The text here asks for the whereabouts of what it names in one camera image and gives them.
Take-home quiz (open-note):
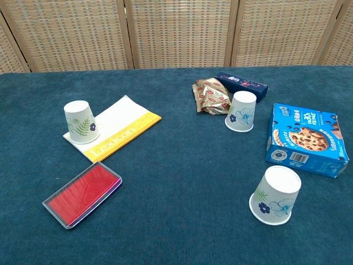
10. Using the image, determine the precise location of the blue carpet table cover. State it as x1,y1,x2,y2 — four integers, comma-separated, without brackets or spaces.
0,65,353,265

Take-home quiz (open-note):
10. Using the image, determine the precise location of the crumpled gold snack bag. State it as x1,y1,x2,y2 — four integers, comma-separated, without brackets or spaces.
191,77,236,116

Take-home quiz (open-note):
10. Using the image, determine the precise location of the white yellow Lexicon book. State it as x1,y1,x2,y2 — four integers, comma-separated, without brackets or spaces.
62,94,162,163

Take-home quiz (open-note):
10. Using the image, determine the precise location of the dark blue slim box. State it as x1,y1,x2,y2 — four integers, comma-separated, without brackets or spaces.
214,71,269,103

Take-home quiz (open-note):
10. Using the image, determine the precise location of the woven bamboo folding screen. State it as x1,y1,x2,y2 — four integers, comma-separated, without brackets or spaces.
0,0,353,74

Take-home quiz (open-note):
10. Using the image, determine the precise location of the red clear plastic case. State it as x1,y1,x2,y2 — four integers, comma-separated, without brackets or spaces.
42,161,123,230

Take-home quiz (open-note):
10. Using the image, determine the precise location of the blue cookie box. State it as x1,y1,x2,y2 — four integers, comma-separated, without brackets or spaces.
265,103,350,179

